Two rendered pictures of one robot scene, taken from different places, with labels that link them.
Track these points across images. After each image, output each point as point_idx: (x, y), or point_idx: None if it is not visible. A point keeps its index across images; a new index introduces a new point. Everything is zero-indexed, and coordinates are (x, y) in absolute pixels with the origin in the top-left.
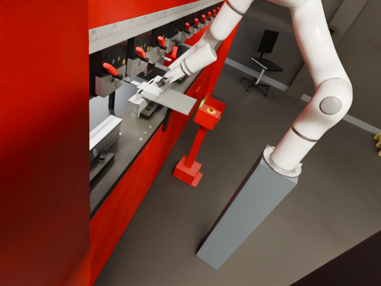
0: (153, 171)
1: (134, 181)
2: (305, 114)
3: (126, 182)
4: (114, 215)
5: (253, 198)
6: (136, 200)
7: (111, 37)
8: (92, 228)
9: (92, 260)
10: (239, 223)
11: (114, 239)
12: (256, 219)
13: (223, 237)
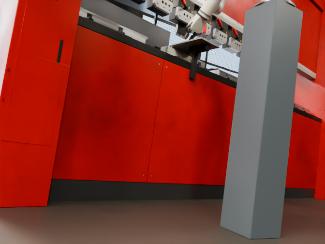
0: (186, 147)
1: (149, 89)
2: None
3: (136, 63)
4: (120, 91)
5: (252, 50)
6: (156, 149)
7: None
8: (96, 48)
9: (86, 104)
10: (250, 99)
11: (116, 151)
12: (263, 74)
13: (242, 143)
